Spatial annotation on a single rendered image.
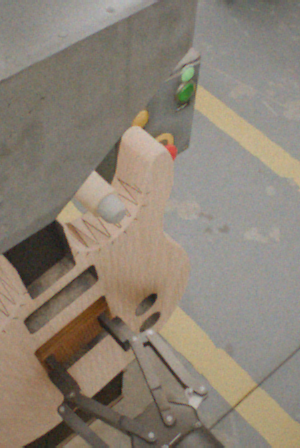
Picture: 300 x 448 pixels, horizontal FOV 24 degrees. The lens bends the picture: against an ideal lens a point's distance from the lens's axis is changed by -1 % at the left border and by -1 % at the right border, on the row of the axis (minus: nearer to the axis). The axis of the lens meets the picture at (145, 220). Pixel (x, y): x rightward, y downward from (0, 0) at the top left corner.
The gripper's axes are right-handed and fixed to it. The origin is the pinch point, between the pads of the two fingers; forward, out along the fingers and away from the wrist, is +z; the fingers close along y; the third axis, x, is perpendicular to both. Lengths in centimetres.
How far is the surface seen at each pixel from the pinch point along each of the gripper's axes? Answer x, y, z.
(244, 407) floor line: -112, 35, 1
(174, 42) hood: 42.3, 11.9, -6.0
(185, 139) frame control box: -15.3, 36.2, 21.4
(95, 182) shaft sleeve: 20.4, 8.6, 2.9
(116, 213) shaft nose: 19.7, 8.1, -0.7
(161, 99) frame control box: -1.9, 32.0, 21.3
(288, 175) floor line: -123, 105, 49
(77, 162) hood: 37.9, 3.0, -6.0
